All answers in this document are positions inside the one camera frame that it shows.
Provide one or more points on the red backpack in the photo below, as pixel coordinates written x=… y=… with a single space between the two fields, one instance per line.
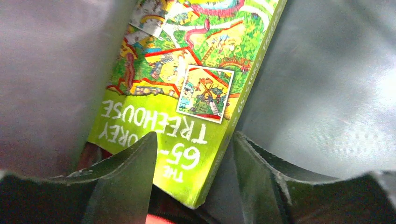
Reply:
x=324 y=98

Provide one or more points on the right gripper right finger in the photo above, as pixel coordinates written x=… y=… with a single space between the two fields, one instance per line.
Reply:
x=274 y=191

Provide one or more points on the green book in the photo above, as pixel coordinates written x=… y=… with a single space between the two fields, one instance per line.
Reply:
x=184 y=71

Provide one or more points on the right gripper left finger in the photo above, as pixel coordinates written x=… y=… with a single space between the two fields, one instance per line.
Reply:
x=115 y=190

